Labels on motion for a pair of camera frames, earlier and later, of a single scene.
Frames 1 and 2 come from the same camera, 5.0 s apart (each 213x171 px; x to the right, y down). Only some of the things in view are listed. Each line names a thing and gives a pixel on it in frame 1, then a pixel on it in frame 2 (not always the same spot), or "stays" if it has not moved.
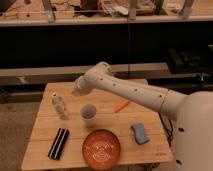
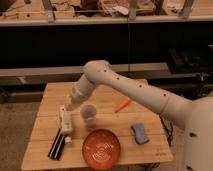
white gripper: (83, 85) -> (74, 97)
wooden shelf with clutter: (55, 11) stays
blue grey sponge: (139, 133) stays
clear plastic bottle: (59, 105) -> (66, 123)
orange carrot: (121, 106) stays
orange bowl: (101, 150) stays
